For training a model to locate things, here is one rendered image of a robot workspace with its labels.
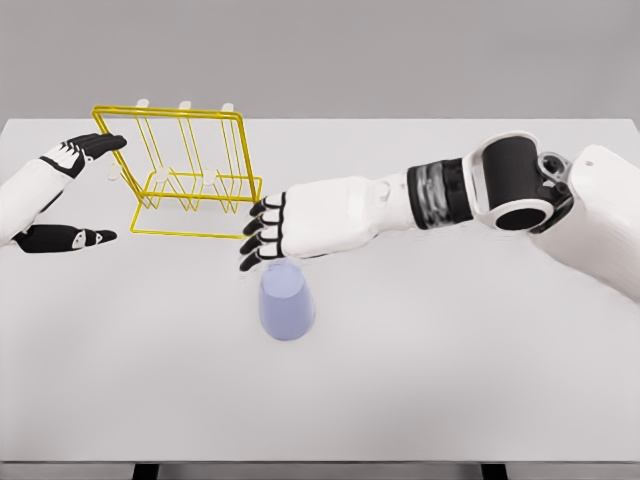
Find lavender cup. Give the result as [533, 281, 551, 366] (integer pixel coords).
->
[257, 262, 317, 343]

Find yellow wire cup holder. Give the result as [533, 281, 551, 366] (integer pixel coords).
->
[90, 98, 264, 241]

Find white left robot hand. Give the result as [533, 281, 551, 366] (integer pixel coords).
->
[0, 133, 128, 255]

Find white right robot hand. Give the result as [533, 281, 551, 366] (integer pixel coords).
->
[238, 184, 364, 274]

